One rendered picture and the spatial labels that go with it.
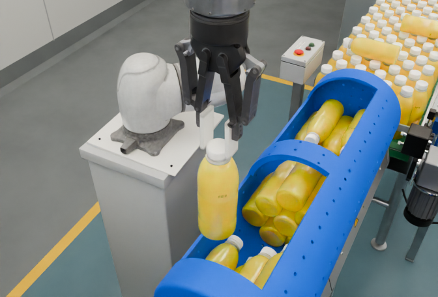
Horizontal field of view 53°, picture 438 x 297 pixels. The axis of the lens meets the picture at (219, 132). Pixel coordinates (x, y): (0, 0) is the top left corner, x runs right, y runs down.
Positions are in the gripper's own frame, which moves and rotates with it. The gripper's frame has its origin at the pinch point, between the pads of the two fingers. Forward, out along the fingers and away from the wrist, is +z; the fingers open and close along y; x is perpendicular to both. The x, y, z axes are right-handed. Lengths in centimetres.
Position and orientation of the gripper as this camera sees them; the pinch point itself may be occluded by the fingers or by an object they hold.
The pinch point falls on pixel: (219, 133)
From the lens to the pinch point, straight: 67.5
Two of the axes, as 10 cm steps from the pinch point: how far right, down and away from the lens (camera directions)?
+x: 5.2, -5.4, 6.7
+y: 8.6, 3.3, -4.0
